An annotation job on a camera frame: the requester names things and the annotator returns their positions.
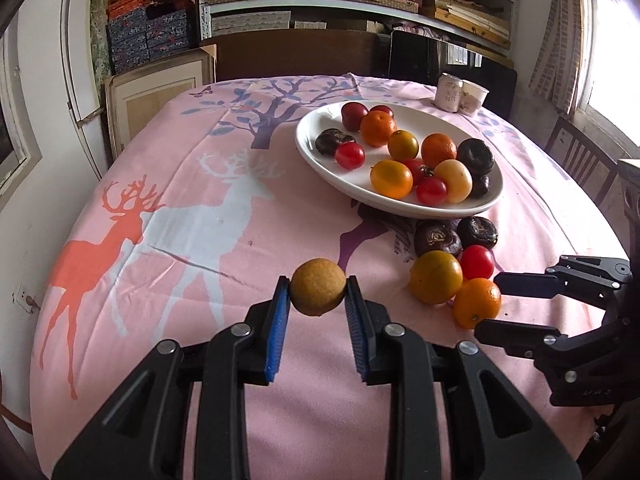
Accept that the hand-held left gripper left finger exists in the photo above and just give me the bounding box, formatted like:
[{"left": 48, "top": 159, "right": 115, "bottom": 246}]
[{"left": 52, "top": 275, "right": 292, "bottom": 480}]

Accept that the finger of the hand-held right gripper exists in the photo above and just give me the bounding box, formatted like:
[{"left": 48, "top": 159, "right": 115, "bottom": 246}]
[
  {"left": 494, "top": 255, "right": 632, "bottom": 301},
  {"left": 474, "top": 320, "right": 565, "bottom": 360}
]

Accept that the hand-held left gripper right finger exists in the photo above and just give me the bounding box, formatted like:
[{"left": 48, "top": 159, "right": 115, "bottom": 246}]
[{"left": 345, "top": 275, "right": 583, "bottom": 480}]

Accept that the small tan round fruit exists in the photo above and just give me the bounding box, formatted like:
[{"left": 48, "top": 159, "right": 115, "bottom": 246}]
[{"left": 290, "top": 258, "right": 347, "bottom": 317}]

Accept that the yellow round fruit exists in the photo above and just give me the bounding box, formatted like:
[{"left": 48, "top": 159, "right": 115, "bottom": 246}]
[{"left": 433, "top": 159, "right": 473, "bottom": 204}]

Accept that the yellowish orange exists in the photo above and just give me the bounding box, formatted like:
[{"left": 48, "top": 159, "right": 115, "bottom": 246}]
[
  {"left": 410, "top": 250, "right": 464, "bottom": 305},
  {"left": 387, "top": 130, "right": 420, "bottom": 162}
]

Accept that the orange mandarin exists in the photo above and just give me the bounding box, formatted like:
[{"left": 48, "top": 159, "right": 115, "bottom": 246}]
[{"left": 360, "top": 111, "right": 398, "bottom": 148}]

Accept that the white oval plate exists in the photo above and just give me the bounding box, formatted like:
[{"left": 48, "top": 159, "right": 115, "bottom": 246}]
[{"left": 294, "top": 101, "right": 504, "bottom": 220}]

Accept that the dark red plum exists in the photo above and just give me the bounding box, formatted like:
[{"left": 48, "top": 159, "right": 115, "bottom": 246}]
[{"left": 341, "top": 102, "right": 369, "bottom": 132}]

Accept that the pink deer print tablecloth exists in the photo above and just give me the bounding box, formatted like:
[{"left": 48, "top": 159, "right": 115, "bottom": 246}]
[{"left": 30, "top": 75, "right": 628, "bottom": 480}]

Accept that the grey carved furniture piece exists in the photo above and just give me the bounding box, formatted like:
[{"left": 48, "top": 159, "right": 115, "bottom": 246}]
[{"left": 618, "top": 159, "right": 640, "bottom": 261}]

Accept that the dark wooden slat chair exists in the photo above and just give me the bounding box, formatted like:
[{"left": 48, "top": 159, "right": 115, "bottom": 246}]
[{"left": 544, "top": 116, "right": 621, "bottom": 206}]

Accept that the white paper cup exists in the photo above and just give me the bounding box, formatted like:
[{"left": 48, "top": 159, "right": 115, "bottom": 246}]
[{"left": 461, "top": 80, "right": 489, "bottom": 117}]

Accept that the pale pink drink can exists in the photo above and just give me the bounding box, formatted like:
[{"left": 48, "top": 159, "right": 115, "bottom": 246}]
[{"left": 434, "top": 73, "right": 466, "bottom": 111}]

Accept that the beige patterned curtain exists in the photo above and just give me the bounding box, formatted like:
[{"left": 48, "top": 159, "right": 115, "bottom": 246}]
[{"left": 529, "top": 0, "right": 586, "bottom": 116}]

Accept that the bright window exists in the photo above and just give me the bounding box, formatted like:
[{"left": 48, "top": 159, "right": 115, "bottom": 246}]
[{"left": 575, "top": 0, "right": 640, "bottom": 146}]

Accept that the black flat screen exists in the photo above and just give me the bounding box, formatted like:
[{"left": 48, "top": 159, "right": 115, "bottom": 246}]
[{"left": 389, "top": 30, "right": 517, "bottom": 121}]

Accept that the light wood framed panel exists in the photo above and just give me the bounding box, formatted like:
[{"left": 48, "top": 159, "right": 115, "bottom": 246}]
[{"left": 104, "top": 45, "right": 217, "bottom": 161}]

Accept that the brown wooden board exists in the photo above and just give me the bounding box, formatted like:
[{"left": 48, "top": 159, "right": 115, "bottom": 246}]
[{"left": 202, "top": 29, "right": 393, "bottom": 83}]

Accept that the white leaning board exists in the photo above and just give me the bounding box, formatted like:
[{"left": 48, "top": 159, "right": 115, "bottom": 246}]
[{"left": 60, "top": 0, "right": 108, "bottom": 181}]

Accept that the stack of blue floral boxes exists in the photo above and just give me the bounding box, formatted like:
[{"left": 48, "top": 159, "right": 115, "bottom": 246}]
[{"left": 107, "top": 10, "right": 193, "bottom": 73}]

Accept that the white metal shelf rack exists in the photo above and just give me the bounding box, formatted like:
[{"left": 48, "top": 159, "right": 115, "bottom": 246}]
[{"left": 197, "top": 0, "right": 518, "bottom": 58}]

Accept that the white framed window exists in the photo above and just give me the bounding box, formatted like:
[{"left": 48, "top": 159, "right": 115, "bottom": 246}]
[{"left": 0, "top": 25, "right": 43, "bottom": 211}]

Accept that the grey marble slab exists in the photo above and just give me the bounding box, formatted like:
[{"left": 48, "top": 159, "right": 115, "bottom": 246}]
[{"left": 90, "top": 0, "right": 113, "bottom": 81}]

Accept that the orange patterned box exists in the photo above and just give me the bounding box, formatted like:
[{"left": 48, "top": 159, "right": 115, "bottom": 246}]
[{"left": 107, "top": 0, "right": 151, "bottom": 18}]

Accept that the white wall socket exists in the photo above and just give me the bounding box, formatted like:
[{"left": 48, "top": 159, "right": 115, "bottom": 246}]
[{"left": 12, "top": 284, "right": 38, "bottom": 313}]

